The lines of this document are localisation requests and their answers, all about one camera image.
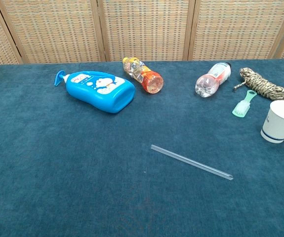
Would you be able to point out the white paper cup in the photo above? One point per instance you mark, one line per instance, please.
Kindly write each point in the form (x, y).
(277, 126)

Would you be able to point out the orange drink bottle yellow cap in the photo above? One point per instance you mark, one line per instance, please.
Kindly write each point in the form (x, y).
(151, 82)

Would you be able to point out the blue cartoon pump bottle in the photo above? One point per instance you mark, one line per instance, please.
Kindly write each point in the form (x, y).
(99, 91)

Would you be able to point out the transparent plastic straw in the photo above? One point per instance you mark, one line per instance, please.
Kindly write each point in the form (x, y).
(191, 161)

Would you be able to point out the green small brush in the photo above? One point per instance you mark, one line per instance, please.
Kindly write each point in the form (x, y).
(240, 108)

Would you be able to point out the wicker folding screen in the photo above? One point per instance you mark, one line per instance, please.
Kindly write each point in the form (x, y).
(144, 29)

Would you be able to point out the blue carpet table cover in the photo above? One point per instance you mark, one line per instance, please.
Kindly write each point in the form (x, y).
(82, 160)

